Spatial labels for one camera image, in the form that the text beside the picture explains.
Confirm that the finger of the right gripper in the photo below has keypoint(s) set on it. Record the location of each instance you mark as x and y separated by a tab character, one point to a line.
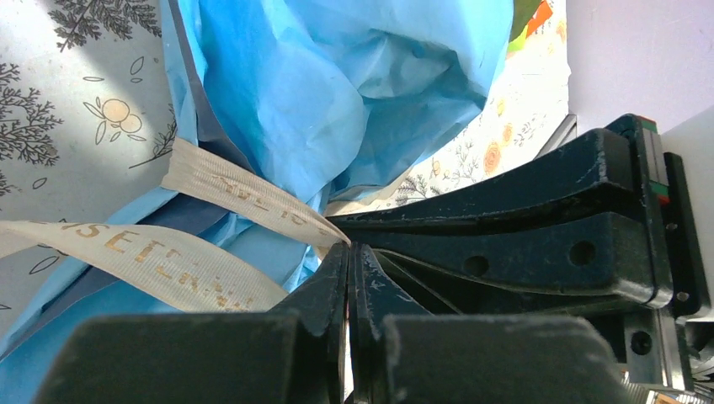
582	171

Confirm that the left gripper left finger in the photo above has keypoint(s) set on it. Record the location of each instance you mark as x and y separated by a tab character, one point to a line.
293	353

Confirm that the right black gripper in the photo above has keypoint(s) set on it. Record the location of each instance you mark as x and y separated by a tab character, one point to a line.
665	345

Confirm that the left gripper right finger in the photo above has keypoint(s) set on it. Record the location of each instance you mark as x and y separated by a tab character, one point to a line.
402	353

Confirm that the cream ribbon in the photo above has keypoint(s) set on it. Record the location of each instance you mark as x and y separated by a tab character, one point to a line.
180	269

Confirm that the blue wrapping paper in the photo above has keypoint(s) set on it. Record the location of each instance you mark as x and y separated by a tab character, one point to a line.
312	100

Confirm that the colourful stacked toy bricks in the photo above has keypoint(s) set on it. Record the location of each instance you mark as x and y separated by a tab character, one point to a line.
529	16

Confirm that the floral patterned table mat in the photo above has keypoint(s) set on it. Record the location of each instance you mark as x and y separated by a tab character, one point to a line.
72	111

